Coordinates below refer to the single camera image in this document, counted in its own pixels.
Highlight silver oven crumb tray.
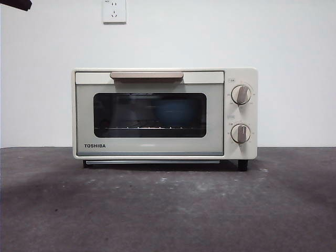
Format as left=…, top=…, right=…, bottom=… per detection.
left=85, top=160, right=221, bottom=165

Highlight metal wire oven rack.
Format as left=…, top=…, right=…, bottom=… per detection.
left=96, top=126, right=184, bottom=131

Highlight white wall socket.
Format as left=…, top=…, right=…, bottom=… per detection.
left=102, top=0, right=127, bottom=25

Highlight cream Toshiba toaster oven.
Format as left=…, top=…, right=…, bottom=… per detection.
left=72, top=67, right=258, bottom=172

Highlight oven door with beige handle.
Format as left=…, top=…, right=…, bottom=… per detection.
left=75, top=71, right=225, bottom=157

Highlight beige round oven knob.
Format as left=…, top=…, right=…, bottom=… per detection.
left=230, top=124, right=250, bottom=144
left=233, top=85, right=253, bottom=105

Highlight blue ribbed bowl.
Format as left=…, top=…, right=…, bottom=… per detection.
left=154, top=101, right=196, bottom=127

